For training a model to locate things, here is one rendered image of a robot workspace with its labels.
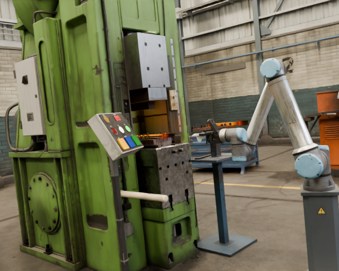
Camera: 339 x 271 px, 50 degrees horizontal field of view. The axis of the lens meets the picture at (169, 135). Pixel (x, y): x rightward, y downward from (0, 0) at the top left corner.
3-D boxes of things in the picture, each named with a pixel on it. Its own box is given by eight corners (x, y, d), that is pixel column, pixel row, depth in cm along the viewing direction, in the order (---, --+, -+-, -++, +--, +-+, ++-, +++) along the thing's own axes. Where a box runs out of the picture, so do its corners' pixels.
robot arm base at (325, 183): (334, 184, 233) (332, 169, 232) (337, 191, 215) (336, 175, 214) (302, 185, 239) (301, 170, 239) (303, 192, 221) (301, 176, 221)
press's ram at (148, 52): (177, 87, 290) (172, 36, 288) (142, 87, 262) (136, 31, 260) (141, 93, 319) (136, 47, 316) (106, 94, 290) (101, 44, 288)
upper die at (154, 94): (167, 99, 281) (166, 87, 281) (149, 100, 266) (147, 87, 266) (131, 104, 309) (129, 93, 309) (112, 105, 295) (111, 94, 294)
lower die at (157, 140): (171, 144, 283) (170, 134, 283) (154, 148, 268) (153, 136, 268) (135, 145, 311) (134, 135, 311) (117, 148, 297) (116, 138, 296)
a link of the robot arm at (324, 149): (332, 170, 229) (330, 142, 228) (328, 175, 214) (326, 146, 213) (307, 170, 237) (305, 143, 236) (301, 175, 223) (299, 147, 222)
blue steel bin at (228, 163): (260, 165, 689) (257, 128, 684) (244, 174, 623) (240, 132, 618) (205, 165, 756) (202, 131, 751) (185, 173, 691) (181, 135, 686)
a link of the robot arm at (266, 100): (276, 58, 235) (239, 151, 255) (270, 56, 224) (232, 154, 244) (292, 64, 229) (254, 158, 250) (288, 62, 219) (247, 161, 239)
